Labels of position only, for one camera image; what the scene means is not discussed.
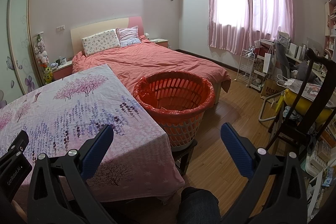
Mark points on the pink nightstand with mug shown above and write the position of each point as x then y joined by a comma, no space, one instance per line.
61,71

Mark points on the brown paper bag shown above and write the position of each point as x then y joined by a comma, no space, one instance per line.
270,90

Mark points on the striped pink pillow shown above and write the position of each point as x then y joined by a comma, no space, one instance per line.
128,35

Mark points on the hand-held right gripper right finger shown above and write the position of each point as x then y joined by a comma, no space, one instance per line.
237,146

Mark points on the wardrobe with purple flower print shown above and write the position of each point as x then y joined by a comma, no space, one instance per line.
18,43

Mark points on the clear tube of plush toys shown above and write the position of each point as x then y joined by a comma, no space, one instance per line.
41,52

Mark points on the floral white pillow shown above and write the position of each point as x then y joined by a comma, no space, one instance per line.
101,43

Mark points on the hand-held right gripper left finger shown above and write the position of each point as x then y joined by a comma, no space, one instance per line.
98,145

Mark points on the cream and pink headboard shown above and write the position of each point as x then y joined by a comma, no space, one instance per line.
105,26

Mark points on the white metal tube frame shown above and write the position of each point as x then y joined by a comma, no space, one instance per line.
265,108

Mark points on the white shelf cart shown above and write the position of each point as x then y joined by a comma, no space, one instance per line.
261,79

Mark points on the yellow green plush toy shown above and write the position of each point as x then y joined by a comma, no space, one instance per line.
48,75

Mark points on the bed with salmon duvet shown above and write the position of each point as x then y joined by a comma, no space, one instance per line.
162,61

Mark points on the white pink bookshelf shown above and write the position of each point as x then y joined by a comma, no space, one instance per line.
331,19

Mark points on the flat white hanging bag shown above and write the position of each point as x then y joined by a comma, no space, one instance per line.
268,62

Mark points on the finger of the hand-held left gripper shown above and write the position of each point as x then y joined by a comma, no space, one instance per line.
15,144

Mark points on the white wall switch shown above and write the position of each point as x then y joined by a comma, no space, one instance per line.
60,28

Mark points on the orange laundry basket red liner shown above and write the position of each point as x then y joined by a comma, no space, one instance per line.
183,129

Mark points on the pink nightstand with book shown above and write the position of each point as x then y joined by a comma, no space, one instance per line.
160,43

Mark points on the person's leg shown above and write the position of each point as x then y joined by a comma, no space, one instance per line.
199,205

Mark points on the white plastic crate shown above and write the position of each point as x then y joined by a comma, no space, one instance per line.
319,182

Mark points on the magazine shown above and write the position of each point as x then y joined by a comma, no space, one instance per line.
315,90

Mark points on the pink curtain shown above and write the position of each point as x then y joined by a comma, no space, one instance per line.
249,3

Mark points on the dark wooden chair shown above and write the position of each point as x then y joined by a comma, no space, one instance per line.
312,98

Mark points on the dark wooden stool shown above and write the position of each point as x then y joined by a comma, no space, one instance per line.
185,158

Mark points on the yellow cushion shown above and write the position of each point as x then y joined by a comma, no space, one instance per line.
291,99

